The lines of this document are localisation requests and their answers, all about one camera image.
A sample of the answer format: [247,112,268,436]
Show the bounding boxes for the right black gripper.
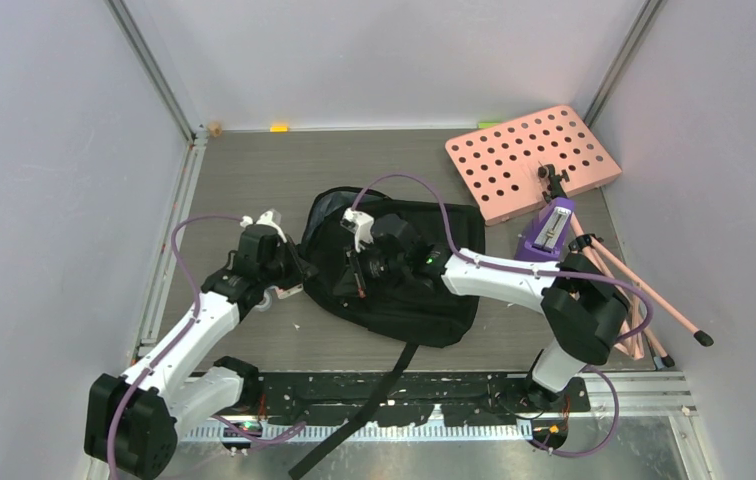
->
[335,240,409,299]

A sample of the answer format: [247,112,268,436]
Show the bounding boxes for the black backpack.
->
[289,186,486,479]

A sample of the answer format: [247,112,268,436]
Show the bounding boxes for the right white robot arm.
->
[335,208,629,411]

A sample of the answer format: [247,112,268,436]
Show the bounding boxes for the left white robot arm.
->
[84,210,314,479]

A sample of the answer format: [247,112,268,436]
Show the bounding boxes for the pink correction tape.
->
[274,284,303,300]

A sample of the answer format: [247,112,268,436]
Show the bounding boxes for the clear tape roll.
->
[254,292,273,312]

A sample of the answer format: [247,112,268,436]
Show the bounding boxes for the yellow block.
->
[269,124,290,133]

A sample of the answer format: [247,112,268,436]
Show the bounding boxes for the pink perforated stand board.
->
[445,105,622,226]

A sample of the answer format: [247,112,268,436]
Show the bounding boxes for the small wooden cork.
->
[207,121,223,137]

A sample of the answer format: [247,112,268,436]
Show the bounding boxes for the purple metronome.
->
[514,197,575,262]

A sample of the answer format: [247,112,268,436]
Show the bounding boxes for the green block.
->
[476,121,503,129]

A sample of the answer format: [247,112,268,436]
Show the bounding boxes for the pink tripod legs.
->
[537,164,715,348]

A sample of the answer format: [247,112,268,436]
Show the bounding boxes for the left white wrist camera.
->
[239,209,288,243]

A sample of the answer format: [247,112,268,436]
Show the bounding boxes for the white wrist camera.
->
[341,208,375,253]
[239,209,288,243]

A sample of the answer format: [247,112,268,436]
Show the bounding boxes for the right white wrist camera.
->
[341,208,375,253]

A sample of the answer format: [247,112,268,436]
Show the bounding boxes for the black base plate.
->
[215,369,591,429]

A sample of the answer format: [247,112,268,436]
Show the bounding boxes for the slotted aluminium rail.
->
[182,419,544,443]

